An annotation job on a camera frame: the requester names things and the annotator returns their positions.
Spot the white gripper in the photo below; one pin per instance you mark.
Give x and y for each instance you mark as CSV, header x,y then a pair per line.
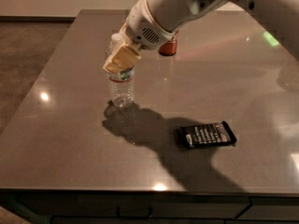
x,y
144,31

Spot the clear plastic water bottle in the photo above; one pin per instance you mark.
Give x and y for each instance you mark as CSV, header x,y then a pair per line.
x,y
122,88

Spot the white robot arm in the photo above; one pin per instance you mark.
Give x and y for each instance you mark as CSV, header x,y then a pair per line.
x,y
280,18

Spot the black rxbar chocolate wrapper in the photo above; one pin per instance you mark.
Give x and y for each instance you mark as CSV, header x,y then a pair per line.
x,y
217,134

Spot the red cola can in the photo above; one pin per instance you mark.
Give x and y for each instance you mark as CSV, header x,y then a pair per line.
x,y
170,47

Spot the dark cabinet drawer front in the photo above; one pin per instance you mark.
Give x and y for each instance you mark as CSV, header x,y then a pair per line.
x,y
149,208

